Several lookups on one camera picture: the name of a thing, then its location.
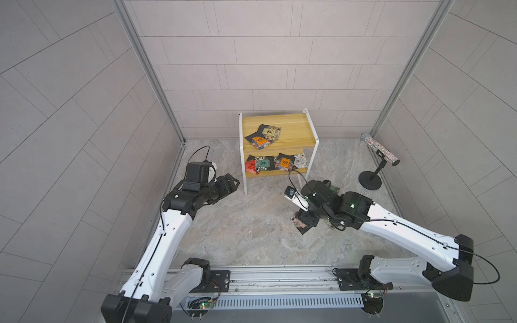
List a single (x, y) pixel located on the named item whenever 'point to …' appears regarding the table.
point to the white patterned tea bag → (300, 161)
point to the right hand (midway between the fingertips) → (299, 207)
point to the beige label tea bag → (272, 132)
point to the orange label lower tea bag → (284, 162)
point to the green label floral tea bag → (264, 163)
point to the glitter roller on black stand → (372, 181)
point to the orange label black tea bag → (258, 138)
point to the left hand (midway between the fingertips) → (237, 183)
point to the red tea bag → (250, 165)
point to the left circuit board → (199, 307)
